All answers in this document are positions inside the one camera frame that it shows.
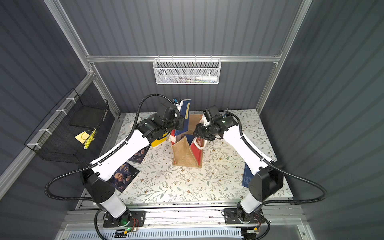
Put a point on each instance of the blue book Yuanqu 300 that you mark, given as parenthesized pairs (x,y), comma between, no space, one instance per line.
(185,114)

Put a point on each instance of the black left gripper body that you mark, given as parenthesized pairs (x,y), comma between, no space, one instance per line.
(179,122)

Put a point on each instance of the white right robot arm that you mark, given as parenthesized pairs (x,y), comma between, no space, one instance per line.
(266,180)

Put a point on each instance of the blue book Guiguzi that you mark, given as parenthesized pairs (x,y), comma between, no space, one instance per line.
(247,176)

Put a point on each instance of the black wire wall basket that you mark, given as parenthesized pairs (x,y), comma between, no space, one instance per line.
(55,140)

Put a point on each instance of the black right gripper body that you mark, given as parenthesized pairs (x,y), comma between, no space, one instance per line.
(199,131)

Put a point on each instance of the yellow cartoon cover book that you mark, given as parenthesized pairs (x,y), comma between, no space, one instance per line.
(158,142)

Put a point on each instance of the dark portrait book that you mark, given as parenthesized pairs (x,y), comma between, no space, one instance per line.
(123,177)
(140,155)

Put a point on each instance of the black tray in basket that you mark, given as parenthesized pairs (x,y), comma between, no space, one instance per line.
(88,117)

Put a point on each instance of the floral table mat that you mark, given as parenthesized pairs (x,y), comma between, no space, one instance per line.
(221,177)

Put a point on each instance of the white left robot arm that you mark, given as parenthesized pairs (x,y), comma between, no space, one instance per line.
(143,133)

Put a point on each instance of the dark portrait book upper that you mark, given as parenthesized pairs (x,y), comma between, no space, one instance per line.
(140,155)

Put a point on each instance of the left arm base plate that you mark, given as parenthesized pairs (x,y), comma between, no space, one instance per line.
(128,219)

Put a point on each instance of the yellow pen in basket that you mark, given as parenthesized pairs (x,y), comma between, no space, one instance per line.
(90,138)

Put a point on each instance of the yellow sticky note pad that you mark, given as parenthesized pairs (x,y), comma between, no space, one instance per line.
(83,137)

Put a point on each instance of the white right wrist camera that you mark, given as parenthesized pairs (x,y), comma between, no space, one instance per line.
(204,121)

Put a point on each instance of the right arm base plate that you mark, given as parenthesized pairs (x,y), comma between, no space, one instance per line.
(235,216)

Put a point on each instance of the burlap canvas bag red panel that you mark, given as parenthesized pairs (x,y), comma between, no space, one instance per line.
(188,149)

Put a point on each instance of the white marker in basket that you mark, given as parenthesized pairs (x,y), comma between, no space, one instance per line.
(206,78)

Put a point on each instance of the white wire mesh basket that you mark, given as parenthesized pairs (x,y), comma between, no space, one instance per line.
(184,71)

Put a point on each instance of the dark portrait book lower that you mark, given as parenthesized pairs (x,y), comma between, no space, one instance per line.
(123,177)

